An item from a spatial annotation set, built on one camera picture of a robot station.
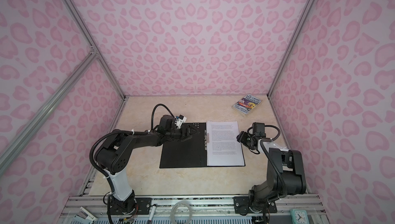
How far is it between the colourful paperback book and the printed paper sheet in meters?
0.10

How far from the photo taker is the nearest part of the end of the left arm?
782 millimetres

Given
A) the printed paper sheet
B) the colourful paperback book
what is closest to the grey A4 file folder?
the printed paper sheet

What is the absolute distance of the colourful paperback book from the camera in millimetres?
1095

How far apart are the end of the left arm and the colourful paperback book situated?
0.41m

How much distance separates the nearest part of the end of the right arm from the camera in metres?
0.71

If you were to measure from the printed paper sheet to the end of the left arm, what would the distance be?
169 millimetres

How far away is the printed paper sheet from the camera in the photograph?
88 cm
